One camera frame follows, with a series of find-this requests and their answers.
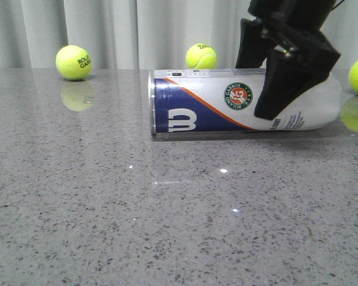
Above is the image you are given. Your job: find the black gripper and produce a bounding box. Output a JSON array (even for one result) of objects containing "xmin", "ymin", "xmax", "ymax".
[{"xmin": 235, "ymin": 0, "xmax": 340, "ymax": 120}]

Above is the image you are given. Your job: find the clear plastic tennis ball can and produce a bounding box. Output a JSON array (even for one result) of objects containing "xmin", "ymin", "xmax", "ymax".
[{"xmin": 149, "ymin": 69, "xmax": 342, "ymax": 134}]

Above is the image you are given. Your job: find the yellow tennis ball centre back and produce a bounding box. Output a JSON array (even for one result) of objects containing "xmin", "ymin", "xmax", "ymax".
[{"xmin": 186, "ymin": 43, "xmax": 217, "ymax": 69}]

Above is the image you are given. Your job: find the yellow tennis ball far left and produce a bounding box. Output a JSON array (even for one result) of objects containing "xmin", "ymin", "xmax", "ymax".
[{"xmin": 55, "ymin": 45, "xmax": 92, "ymax": 80}]

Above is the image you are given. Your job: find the white pleated curtain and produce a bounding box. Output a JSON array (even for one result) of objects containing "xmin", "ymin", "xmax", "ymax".
[{"xmin": 0, "ymin": 0, "xmax": 358, "ymax": 72}]

